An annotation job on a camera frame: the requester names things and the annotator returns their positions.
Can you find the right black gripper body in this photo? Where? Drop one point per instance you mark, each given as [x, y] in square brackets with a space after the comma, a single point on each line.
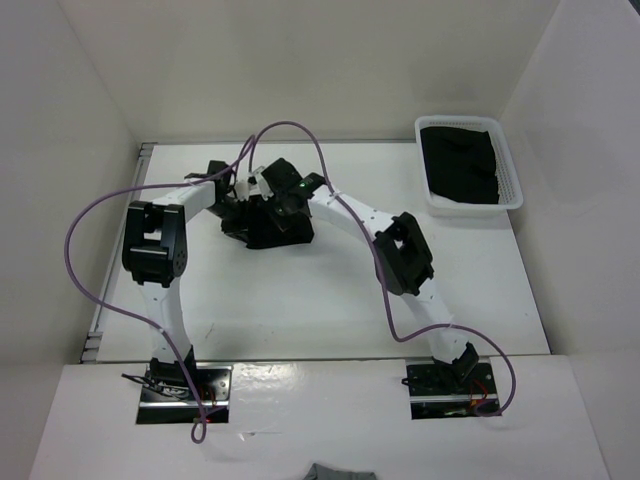
[280, 211]

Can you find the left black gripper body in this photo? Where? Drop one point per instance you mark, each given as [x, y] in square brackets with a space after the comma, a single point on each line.
[221, 209]

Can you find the black skirt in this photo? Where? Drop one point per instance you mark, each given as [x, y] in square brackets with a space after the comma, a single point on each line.
[263, 235]

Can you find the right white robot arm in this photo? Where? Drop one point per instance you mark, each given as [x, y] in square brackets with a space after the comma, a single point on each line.
[402, 258]

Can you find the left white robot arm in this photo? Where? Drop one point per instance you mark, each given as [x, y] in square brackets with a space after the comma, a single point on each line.
[155, 253]

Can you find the black skirts in basket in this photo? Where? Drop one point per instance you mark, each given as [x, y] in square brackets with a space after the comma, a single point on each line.
[460, 164]

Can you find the white plastic basket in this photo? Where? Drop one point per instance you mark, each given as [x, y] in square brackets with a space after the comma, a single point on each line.
[510, 194]

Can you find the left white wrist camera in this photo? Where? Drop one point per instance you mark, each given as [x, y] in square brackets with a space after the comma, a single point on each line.
[243, 189]

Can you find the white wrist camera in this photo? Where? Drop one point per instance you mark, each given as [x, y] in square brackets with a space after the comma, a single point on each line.
[243, 189]
[258, 185]

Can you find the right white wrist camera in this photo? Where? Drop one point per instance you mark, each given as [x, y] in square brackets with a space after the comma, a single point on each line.
[258, 185]

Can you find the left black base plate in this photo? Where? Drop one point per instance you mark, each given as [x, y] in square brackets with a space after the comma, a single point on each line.
[164, 403]

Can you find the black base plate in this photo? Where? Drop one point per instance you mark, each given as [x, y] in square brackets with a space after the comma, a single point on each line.
[430, 398]
[164, 403]

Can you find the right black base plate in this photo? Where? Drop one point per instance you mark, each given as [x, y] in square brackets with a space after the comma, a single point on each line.
[430, 398]

